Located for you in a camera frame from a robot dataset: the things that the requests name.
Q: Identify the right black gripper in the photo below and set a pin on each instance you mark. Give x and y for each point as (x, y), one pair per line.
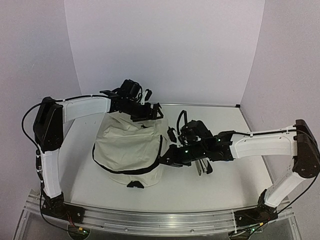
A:
(169, 155)

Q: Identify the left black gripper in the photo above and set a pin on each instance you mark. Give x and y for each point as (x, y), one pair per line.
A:
(147, 116)

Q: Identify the cream canvas backpack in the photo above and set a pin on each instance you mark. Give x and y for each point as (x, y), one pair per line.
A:
(128, 151)

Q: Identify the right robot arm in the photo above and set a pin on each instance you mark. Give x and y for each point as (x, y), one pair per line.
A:
(232, 184)

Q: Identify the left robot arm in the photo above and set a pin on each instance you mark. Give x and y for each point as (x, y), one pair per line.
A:
(53, 114)

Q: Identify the silver black stapler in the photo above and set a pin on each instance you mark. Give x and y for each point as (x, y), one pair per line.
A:
(203, 166)

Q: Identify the aluminium front rail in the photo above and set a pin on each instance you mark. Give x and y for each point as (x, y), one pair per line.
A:
(88, 222)

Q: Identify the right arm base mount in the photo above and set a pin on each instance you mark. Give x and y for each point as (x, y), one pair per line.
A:
(261, 213)

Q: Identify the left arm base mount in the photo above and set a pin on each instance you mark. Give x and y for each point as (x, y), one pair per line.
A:
(56, 207)

